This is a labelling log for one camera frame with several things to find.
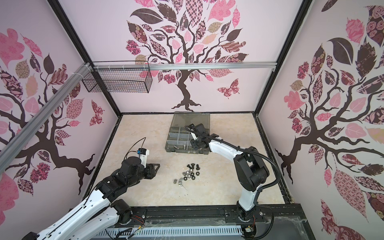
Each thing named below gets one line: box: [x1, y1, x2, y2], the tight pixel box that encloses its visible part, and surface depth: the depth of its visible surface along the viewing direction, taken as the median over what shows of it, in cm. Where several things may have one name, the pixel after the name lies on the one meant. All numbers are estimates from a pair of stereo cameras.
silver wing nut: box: [178, 177, 184, 189], surface depth 85 cm
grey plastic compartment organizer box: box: [165, 111, 211, 155], surface depth 105 cm
